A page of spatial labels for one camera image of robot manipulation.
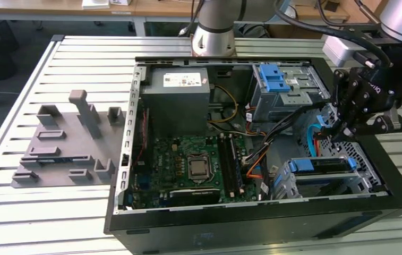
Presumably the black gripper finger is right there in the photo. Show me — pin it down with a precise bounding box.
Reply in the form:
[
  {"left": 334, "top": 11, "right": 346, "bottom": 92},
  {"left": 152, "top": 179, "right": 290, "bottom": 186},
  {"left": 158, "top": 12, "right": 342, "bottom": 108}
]
[
  {"left": 330, "top": 68, "right": 362, "bottom": 141},
  {"left": 341, "top": 107, "right": 402, "bottom": 142}
]

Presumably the blue data wire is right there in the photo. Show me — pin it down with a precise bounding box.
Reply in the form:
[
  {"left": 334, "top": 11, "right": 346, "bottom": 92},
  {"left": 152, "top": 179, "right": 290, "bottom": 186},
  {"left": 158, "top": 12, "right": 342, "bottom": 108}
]
[{"left": 306, "top": 114, "right": 329, "bottom": 159}]

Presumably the hard disk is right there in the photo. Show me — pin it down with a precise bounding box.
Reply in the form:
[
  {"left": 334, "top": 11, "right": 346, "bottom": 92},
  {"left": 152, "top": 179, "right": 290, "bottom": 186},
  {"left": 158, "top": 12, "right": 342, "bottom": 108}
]
[{"left": 288, "top": 156, "right": 357, "bottom": 173}]

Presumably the orange disk power wire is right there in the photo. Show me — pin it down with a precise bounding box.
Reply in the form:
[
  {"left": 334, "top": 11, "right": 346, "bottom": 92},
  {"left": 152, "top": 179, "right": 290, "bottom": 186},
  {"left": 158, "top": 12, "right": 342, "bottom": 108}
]
[{"left": 246, "top": 126, "right": 343, "bottom": 179}]

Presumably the metal disk bay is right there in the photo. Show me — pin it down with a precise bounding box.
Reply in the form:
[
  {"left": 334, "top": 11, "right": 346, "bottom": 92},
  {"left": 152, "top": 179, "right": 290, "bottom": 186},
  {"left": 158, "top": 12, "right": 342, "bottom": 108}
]
[{"left": 271, "top": 156, "right": 387, "bottom": 200}]

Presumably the grey metal drive cage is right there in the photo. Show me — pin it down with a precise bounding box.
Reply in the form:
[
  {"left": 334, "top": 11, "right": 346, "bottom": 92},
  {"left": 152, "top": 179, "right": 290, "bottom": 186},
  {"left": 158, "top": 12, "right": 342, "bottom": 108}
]
[{"left": 250, "top": 63, "right": 331, "bottom": 123}]

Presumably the blue plastic drive latch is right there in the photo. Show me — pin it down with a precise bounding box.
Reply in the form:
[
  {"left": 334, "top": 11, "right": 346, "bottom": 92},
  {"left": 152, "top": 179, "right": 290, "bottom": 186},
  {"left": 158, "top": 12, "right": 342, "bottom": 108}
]
[{"left": 259, "top": 63, "right": 290, "bottom": 93}]

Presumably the small brown box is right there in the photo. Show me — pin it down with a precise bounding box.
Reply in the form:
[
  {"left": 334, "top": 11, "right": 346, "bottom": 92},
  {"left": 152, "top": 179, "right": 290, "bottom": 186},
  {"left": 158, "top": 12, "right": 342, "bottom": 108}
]
[{"left": 323, "top": 0, "right": 341, "bottom": 13}]

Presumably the black RAM stick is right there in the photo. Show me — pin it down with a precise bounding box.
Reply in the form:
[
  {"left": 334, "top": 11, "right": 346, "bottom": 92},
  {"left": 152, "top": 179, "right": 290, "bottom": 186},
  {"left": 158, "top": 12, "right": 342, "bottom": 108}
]
[
  {"left": 218, "top": 134, "right": 232, "bottom": 198},
  {"left": 230, "top": 137, "right": 247, "bottom": 197}
]

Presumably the silver CPU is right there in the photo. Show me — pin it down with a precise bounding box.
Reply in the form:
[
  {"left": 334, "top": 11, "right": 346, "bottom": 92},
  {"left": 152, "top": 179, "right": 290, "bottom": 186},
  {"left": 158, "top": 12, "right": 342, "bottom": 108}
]
[{"left": 188, "top": 159, "right": 211, "bottom": 177}]

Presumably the grey power supply unit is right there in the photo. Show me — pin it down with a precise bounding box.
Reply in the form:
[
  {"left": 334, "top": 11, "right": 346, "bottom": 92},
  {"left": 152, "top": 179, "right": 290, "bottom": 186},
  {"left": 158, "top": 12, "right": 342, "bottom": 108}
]
[{"left": 140, "top": 66, "right": 211, "bottom": 138}]

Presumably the black PC case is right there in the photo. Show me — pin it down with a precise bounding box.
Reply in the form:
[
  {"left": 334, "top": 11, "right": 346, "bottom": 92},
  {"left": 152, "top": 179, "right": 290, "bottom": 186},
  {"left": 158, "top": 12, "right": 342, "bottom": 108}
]
[{"left": 103, "top": 55, "right": 402, "bottom": 255}]

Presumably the green motherboard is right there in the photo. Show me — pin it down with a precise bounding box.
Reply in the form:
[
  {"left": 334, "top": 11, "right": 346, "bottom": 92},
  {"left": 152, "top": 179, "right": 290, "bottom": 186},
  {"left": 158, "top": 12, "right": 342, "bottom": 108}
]
[{"left": 126, "top": 134, "right": 262, "bottom": 209}]

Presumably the black graphics card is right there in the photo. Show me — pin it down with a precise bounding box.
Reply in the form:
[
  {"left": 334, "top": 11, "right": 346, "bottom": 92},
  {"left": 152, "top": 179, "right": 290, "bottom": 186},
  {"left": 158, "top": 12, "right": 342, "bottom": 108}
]
[{"left": 168, "top": 187, "right": 222, "bottom": 207}]

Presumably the grey parts rack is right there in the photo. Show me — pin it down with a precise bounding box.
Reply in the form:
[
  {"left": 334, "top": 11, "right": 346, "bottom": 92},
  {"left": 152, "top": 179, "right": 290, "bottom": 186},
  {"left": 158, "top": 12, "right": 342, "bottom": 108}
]
[{"left": 11, "top": 89, "right": 130, "bottom": 190}]

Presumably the wooden desk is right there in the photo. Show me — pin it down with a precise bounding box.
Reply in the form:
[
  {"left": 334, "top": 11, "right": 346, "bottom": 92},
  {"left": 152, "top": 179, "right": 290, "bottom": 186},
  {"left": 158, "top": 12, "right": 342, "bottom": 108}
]
[{"left": 0, "top": 0, "right": 350, "bottom": 40}]

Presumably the black wire bundle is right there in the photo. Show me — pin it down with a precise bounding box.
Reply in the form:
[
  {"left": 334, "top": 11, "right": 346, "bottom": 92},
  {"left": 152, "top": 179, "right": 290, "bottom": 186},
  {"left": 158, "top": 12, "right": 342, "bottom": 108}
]
[{"left": 243, "top": 102, "right": 329, "bottom": 165}]

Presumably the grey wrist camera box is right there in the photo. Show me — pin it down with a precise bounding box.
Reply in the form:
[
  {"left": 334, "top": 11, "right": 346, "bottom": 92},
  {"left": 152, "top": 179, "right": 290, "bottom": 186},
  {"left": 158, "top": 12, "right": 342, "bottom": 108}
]
[{"left": 322, "top": 35, "right": 357, "bottom": 67}]

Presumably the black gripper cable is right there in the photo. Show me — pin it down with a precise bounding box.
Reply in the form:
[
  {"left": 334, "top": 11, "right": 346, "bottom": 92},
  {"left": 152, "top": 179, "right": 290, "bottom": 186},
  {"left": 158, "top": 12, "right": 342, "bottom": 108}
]
[{"left": 272, "top": 0, "right": 395, "bottom": 69}]

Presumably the yellow power wire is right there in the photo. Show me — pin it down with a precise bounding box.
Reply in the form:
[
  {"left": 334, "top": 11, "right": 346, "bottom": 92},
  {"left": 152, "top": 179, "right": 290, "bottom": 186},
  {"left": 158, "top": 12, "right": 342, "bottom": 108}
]
[{"left": 207, "top": 84, "right": 239, "bottom": 124}]

